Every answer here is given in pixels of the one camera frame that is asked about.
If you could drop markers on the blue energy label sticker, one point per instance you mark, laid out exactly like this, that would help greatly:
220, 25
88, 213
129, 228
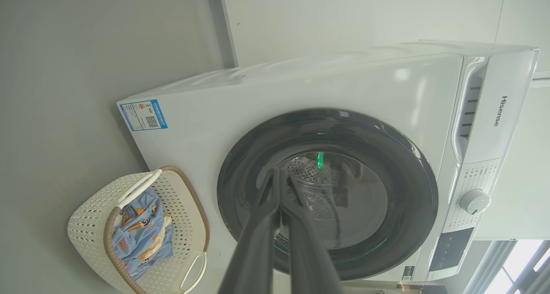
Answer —
144, 114

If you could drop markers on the cream perforated laundry basket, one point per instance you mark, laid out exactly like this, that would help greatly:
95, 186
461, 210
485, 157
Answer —
180, 208

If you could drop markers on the bright window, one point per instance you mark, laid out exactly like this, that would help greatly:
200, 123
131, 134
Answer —
515, 268

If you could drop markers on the white partition panel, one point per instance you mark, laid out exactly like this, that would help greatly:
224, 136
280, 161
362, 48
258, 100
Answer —
343, 19

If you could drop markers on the white Hisense detergent drawer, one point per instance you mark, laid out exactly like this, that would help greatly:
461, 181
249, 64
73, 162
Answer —
502, 113

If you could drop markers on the dark washing machine display panel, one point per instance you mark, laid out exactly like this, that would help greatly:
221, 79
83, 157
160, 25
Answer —
451, 249

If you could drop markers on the white front-load washing machine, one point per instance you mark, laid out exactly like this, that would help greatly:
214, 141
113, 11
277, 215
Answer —
206, 126

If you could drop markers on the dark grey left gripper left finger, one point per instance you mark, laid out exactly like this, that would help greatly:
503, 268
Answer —
258, 242

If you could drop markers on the white washing machine dial knob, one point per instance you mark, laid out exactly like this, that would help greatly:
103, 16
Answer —
475, 201

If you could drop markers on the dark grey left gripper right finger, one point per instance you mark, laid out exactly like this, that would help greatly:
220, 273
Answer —
307, 251

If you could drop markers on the washing machine drum opening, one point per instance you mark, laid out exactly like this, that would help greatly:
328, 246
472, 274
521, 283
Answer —
313, 173

